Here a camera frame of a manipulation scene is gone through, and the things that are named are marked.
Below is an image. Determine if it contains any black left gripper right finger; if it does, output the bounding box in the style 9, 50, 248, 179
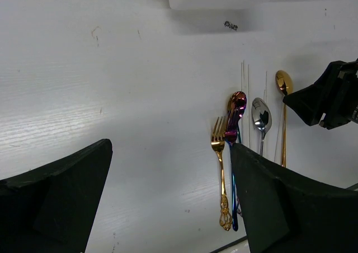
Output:
230, 143, 357, 252

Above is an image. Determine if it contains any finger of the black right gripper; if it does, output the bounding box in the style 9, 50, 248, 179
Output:
283, 60, 347, 126

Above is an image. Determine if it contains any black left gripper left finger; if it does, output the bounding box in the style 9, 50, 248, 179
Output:
1, 139, 113, 252

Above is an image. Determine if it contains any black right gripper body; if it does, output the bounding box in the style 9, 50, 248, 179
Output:
319, 60, 357, 129

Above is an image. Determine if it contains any gold spoon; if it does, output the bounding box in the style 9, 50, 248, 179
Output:
275, 70, 293, 167

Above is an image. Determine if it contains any iridescent blue fork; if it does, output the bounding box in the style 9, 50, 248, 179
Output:
225, 107, 240, 231

